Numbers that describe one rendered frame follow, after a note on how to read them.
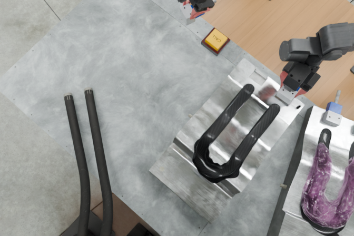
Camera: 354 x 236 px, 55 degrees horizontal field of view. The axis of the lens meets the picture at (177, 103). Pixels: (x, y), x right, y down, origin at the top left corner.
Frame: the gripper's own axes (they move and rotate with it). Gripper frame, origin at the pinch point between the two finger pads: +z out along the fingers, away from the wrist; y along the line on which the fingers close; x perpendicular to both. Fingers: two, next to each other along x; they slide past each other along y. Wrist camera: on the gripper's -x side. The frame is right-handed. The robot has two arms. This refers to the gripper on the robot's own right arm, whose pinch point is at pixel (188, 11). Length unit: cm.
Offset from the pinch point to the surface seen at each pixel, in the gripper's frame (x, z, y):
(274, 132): 6, 0, 50
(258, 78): 12.8, -0.1, 31.3
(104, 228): -51, 19, 52
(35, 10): -16, 108, -86
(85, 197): -52, 24, 41
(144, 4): -4.8, 15.0, -15.7
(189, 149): -21.1, 7.0, 42.9
